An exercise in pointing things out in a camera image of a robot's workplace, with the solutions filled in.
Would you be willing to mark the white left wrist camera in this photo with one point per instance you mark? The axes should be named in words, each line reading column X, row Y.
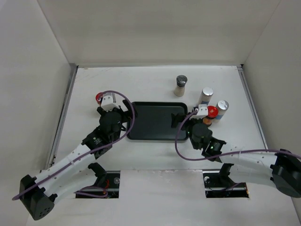
column 108, row 102

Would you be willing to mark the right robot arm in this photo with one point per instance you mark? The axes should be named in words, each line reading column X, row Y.
column 280, row 169

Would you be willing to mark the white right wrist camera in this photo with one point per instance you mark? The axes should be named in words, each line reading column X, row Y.
column 200, row 111

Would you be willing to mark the black plastic tray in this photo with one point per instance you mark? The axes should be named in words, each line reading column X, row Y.
column 153, row 120

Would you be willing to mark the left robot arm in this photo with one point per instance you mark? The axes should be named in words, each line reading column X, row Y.
column 79, row 169

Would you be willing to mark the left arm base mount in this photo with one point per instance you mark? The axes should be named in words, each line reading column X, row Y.
column 105, row 186

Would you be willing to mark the red-lid dark sauce jar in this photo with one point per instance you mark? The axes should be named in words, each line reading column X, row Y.
column 99, row 98

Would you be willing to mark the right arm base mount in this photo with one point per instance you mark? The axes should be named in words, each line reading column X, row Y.
column 218, row 184

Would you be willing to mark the clear-lid spice grinder bottle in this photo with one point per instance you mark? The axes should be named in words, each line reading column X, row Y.
column 181, row 81

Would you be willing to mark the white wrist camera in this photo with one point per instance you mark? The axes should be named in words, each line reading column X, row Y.
column 200, row 111
column 108, row 102

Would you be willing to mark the silver-lid blue label shaker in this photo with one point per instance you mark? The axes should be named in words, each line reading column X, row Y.
column 205, row 96

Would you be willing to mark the red-lid orange sauce jar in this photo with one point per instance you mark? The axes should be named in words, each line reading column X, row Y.
column 212, row 111

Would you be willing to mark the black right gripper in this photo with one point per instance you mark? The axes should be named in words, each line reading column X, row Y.
column 175, row 118

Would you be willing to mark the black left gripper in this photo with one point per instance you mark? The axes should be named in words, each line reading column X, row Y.
column 129, row 112

